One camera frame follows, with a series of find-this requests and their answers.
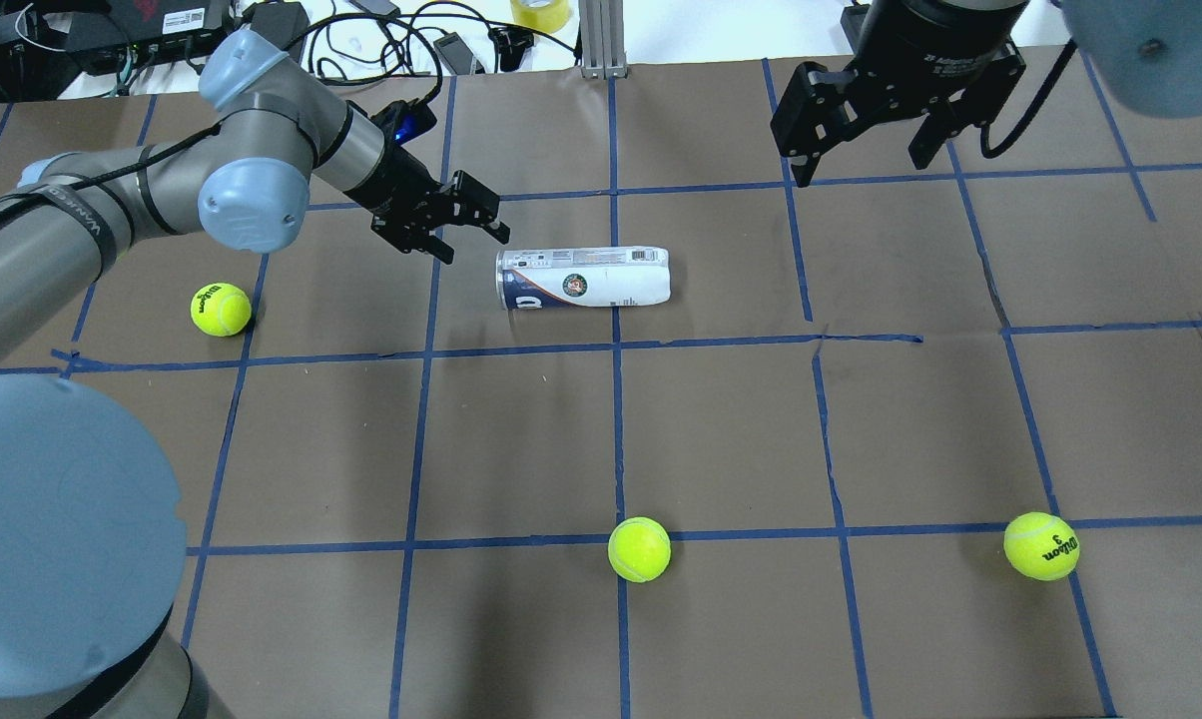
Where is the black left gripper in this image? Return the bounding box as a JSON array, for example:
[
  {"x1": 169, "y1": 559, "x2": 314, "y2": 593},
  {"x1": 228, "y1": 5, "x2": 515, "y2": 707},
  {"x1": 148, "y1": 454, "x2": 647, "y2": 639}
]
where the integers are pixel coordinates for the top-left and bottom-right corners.
[{"x1": 346, "y1": 100, "x2": 511, "y2": 266}]

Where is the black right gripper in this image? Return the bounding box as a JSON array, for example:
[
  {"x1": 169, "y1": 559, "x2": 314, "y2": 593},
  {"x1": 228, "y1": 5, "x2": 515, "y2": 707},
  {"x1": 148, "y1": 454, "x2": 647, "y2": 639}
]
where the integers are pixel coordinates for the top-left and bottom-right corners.
[{"x1": 770, "y1": 1, "x2": 1028, "y2": 188}]

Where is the white tennis ball can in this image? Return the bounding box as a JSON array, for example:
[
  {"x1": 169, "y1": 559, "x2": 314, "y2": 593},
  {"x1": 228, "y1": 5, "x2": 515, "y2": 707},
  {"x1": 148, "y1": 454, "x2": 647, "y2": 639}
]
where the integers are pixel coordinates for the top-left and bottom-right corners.
[{"x1": 493, "y1": 246, "x2": 671, "y2": 311}]

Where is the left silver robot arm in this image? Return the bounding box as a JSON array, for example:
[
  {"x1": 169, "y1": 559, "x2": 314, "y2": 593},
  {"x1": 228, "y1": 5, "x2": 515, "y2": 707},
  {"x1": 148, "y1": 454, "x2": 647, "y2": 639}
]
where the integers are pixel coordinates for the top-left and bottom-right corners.
[{"x1": 0, "y1": 28, "x2": 508, "y2": 718}]

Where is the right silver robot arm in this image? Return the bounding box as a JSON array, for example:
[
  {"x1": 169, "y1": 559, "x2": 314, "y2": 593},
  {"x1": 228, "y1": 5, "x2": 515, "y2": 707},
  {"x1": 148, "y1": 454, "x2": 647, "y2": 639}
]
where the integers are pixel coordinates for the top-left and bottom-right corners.
[{"x1": 770, "y1": 1, "x2": 1202, "y2": 188}]

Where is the yellow tennis ball base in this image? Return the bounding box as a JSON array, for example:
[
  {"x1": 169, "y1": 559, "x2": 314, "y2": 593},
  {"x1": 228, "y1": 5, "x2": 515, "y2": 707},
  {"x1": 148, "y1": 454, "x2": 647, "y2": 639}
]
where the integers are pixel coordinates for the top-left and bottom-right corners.
[{"x1": 190, "y1": 283, "x2": 252, "y2": 338}]

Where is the yellow tennis ball centre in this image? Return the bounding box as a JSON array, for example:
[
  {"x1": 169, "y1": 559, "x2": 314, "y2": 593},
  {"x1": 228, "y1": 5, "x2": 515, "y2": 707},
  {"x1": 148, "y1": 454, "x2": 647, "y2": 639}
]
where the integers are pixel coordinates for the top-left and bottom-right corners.
[{"x1": 607, "y1": 517, "x2": 671, "y2": 583}]

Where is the yellow tennis ball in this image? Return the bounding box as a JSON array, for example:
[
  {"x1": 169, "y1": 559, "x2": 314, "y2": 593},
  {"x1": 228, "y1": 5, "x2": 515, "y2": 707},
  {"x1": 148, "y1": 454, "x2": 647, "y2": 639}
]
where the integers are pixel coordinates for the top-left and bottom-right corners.
[
  {"x1": 1002, "y1": 511, "x2": 1081, "y2": 581},
  {"x1": 607, "y1": 517, "x2": 671, "y2": 583}
]

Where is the yellow tape roll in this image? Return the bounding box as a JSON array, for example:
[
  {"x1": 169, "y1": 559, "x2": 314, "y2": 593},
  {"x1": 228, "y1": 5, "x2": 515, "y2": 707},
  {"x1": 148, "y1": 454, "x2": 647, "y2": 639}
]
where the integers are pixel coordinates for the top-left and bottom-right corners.
[{"x1": 508, "y1": 0, "x2": 572, "y2": 35}]

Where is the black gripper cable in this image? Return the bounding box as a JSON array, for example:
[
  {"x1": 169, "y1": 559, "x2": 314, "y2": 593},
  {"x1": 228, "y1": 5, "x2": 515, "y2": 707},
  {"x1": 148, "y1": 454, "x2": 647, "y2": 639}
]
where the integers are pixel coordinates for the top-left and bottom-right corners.
[{"x1": 975, "y1": 40, "x2": 1079, "y2": 161}]

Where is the aluminium frame post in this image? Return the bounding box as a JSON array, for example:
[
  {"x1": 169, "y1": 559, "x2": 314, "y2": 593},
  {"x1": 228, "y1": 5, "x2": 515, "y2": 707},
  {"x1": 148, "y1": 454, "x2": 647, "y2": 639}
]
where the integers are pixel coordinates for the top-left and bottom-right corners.
[{"x1": 577, "y1": 0, "x2": 629, "y2": 79}]

